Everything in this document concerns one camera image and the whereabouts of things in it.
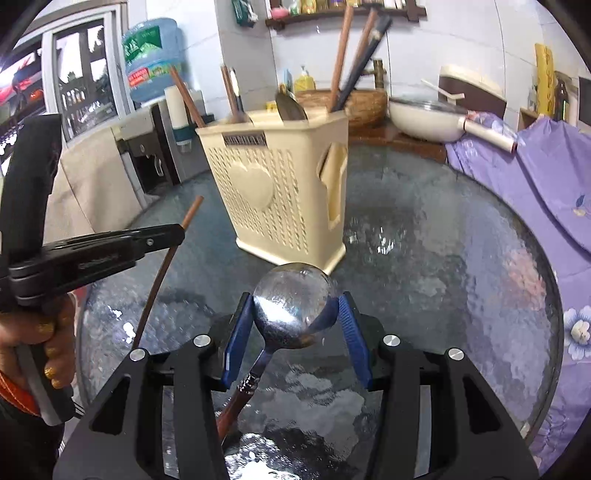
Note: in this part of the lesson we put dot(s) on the person's left hand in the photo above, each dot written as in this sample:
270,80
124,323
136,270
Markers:
60,341

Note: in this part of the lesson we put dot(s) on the white microwave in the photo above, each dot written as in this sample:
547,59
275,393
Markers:
585,101

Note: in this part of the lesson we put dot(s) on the wooden framed mirror shelf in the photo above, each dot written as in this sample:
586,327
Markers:
323,17

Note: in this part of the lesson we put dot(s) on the cream plastic utensil holder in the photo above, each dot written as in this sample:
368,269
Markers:
277,198

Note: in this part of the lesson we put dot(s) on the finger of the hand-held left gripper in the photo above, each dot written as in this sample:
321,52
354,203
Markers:
101,254

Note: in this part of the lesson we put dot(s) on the brown wooden chopstick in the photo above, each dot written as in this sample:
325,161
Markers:
362,46
157,286
227,92
342,55
187,97

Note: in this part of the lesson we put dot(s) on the blue water jug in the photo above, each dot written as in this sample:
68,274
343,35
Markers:
152,60

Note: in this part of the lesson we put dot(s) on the beige cloth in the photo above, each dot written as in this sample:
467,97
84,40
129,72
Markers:
92,184

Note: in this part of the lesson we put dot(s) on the dark glass bottle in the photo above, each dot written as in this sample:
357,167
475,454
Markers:
562,101

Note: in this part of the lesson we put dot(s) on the brown and white rice cooker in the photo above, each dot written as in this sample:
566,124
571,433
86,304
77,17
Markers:
475,87

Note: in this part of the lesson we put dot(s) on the wooden box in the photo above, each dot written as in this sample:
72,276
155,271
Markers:
528,120

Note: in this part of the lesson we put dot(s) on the white pot with glass lid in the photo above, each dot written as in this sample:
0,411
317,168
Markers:
425,122

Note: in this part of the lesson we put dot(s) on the white rice paddle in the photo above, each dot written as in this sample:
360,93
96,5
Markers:
443,92

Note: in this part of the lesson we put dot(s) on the green packet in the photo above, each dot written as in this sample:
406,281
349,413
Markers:
244,11

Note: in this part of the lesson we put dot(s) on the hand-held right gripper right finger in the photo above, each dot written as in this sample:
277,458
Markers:
356,346

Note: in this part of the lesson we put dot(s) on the wooden counter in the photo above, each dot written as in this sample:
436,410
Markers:
397,141

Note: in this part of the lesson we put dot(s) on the yellow roll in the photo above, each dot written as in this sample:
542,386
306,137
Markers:
545,78

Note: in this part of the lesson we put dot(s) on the woven basin sink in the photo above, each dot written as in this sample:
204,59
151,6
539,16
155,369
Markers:
369,113

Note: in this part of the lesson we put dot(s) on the purple floral cloth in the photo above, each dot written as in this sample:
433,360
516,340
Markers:
545,194

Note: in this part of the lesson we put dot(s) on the grey water dispenser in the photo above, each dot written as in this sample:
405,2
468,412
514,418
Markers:
147,147

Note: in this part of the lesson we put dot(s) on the black chopstick with gold band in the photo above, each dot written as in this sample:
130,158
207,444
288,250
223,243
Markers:
371,50

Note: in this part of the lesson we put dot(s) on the plain metal spoon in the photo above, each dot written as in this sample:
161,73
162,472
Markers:
291,108

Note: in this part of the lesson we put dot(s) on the person's left forearm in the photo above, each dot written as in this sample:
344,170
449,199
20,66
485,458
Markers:
23,443

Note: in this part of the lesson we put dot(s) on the yellow dish soap bottle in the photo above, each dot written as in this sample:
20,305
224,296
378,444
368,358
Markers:
304,83

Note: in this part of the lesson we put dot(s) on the pink bowl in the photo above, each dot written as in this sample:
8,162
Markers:
278,12

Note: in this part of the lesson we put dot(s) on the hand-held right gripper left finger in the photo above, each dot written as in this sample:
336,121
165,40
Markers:
236,346

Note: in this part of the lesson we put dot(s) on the window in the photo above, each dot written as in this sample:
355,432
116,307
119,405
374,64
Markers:
83,78

